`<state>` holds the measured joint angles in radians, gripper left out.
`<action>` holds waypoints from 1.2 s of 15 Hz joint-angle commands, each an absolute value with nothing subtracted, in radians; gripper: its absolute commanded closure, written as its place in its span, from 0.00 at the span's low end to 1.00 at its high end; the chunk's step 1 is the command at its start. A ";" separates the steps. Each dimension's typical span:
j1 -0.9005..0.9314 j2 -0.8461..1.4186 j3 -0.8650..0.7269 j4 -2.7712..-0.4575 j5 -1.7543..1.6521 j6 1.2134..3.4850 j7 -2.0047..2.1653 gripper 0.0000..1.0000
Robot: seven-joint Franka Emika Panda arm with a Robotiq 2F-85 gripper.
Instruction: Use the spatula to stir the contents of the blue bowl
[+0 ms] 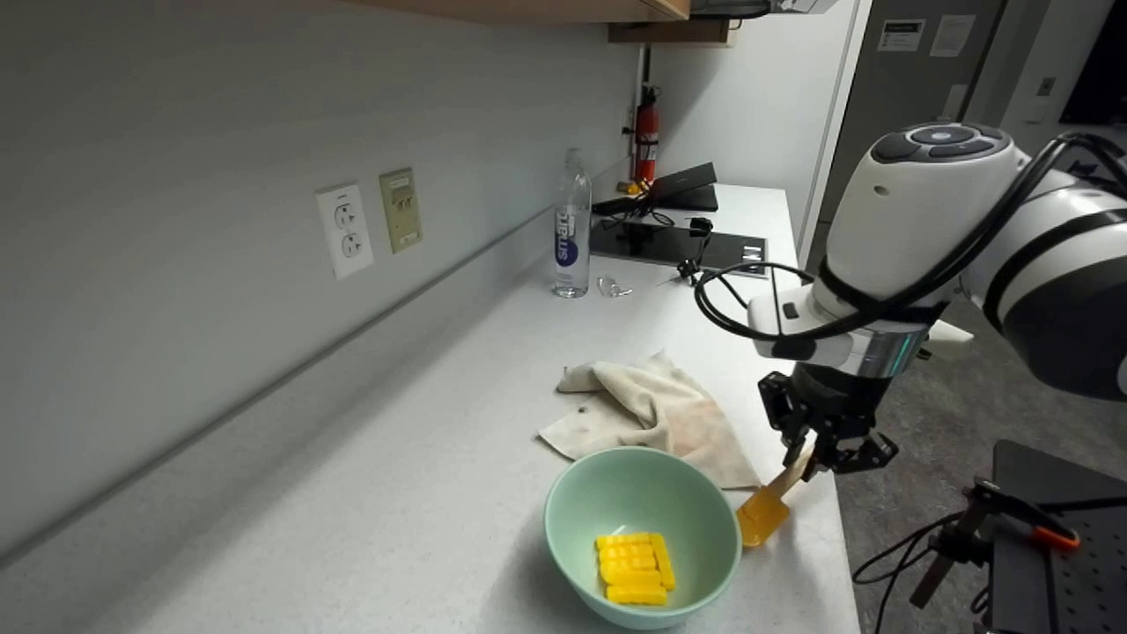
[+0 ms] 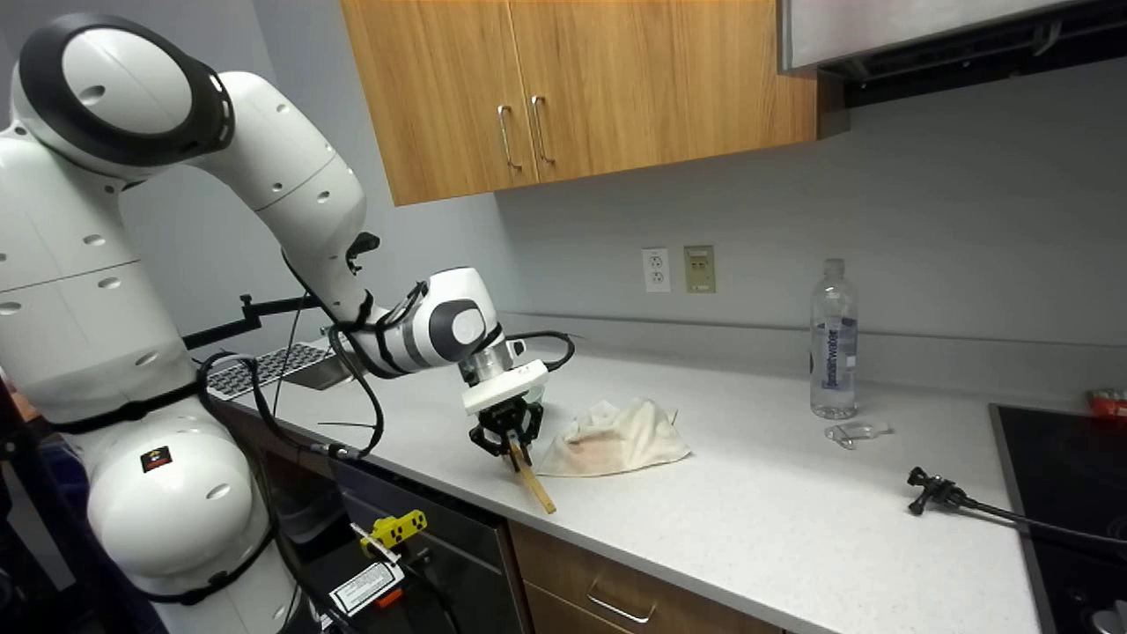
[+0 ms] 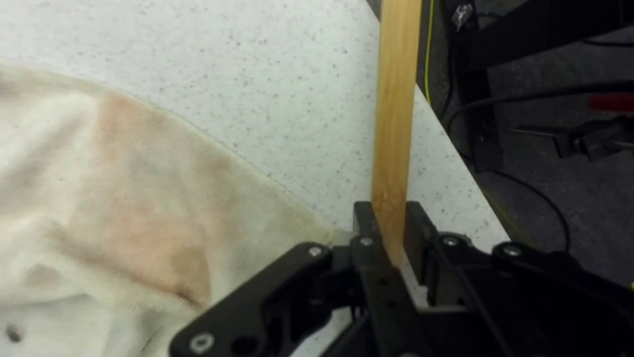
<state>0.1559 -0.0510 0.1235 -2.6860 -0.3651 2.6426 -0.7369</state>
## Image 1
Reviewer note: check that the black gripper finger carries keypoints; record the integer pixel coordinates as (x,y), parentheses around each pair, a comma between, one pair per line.
(863,451)
(790,429)

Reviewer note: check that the black glass stovetop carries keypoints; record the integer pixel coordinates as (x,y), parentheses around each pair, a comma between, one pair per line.
(646,244)

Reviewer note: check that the clear plastic water bottle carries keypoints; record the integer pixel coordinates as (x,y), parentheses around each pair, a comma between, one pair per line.
(573,234)

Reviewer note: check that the beige wall switch plate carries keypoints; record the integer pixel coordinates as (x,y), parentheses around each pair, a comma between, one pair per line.
(399,207)

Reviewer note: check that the red fire extinguisher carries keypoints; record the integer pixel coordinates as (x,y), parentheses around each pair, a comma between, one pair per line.
(646,125)

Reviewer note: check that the cream stained cloth towel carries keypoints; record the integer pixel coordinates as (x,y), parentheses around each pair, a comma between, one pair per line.
(671,409)

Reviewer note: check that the black stand with orange clamp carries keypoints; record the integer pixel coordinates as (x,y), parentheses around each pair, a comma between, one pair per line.
(990,510)

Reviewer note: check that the light blue-green bowl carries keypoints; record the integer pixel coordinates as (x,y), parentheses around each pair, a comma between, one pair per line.
(658,496)

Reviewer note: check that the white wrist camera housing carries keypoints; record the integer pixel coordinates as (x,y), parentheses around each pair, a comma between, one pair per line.
(781,312)

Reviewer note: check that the yellow toy corn piece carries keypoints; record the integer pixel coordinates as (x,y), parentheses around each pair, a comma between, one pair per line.
(635,569)

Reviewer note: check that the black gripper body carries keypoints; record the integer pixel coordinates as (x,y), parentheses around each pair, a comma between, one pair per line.
(829,402)

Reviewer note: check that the black perforated table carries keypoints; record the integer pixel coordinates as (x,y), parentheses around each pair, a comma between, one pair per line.
(1058,564)

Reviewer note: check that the white paper notice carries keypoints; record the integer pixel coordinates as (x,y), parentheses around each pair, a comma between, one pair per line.
(952,37)
(903,37)

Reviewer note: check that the white wall power outlet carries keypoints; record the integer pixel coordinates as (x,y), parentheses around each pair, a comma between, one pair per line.
(348,231)

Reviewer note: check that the gray door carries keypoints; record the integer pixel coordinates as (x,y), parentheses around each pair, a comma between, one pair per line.
(903,91)

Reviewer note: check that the black wedge-shaped device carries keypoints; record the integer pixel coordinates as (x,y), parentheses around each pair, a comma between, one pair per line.
(682,186)

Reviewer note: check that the clear plastic wrapper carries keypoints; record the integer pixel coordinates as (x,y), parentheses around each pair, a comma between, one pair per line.
(607,285)

